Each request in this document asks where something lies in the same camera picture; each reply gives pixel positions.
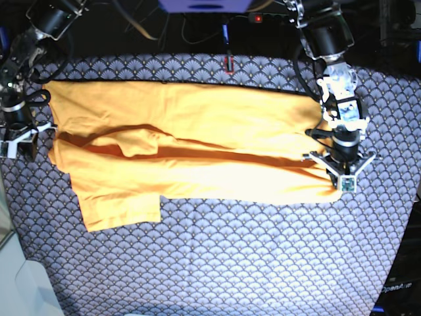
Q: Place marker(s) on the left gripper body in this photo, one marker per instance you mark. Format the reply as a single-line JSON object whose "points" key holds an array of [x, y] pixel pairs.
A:
{"points": [[344, 154]]}

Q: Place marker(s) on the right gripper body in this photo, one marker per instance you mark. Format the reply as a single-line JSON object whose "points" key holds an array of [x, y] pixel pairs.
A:
{"points": [[17, 114]]}

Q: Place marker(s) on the yellow T-shirt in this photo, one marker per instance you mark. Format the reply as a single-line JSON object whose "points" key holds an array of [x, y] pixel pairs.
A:
{"points": [[127, 144]]}

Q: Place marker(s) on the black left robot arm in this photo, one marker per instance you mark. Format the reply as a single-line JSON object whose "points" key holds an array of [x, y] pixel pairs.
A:
{"points": [[325, 37]]}

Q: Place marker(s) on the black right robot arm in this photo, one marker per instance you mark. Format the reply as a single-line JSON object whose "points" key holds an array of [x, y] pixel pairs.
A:
{"points": [[49, 20]]}

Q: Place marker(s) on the red black table clamp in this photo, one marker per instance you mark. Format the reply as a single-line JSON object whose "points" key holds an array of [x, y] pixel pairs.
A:
{"points": [[229, 64]]}

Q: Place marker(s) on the blue fan-pattern tablecloth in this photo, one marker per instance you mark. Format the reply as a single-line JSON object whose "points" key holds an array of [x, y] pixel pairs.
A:
{"points": [[224, 257]]}

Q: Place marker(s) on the black power strip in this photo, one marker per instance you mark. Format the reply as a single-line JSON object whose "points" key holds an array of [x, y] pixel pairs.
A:
{"points": [[259, 18]]}

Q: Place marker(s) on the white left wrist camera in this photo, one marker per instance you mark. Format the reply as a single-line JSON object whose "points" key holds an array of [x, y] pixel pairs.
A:
{"points": [[347, 183]]}

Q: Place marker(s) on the blue base camera mount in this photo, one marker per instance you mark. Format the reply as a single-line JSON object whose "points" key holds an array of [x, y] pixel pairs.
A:
{"points": [[205, 6]]}

